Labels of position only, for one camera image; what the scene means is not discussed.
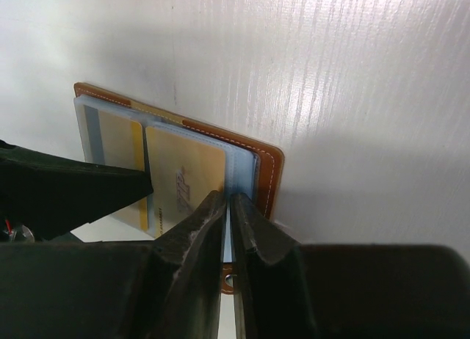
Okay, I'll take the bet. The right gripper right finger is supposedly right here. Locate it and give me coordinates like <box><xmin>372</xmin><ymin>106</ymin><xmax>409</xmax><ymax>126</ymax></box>
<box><xmin>230</xmin><ymin>193</ymin><xmax>305</xmax><ymax>338</ymax></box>

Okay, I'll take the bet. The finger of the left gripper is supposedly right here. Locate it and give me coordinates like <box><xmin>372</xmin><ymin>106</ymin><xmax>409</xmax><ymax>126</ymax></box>
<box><xmin>1</xmin><ymin>142</ymin><xmax>153</xmax><ymax>240</ymax></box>

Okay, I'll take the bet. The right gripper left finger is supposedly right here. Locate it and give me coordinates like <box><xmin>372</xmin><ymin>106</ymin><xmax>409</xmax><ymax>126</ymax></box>
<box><xmin>150</xmin><ymin>191</ymin><xmax>226</xmax><ymax>338</ymax></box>

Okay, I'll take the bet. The gold vip card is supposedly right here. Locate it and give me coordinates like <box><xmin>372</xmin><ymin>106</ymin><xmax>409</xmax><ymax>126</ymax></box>
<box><xmin>145</xmin><ymin>127</ymin><xmax>225</xmax><ymax>238</ymax></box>

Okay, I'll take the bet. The brown leather card holder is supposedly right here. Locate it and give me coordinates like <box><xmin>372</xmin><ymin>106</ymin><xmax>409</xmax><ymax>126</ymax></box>
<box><xmin>72</xmin><ymin>81</ymin><xmax>285</xmax><ymax>295</ymax></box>

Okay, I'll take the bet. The gold card with grey stripe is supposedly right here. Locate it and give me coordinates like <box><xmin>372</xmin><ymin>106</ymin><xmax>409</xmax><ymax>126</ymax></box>
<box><xmin>83</xmin><ymin>104</ymin><xmax>150</xmax><ymax>232</ymax></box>

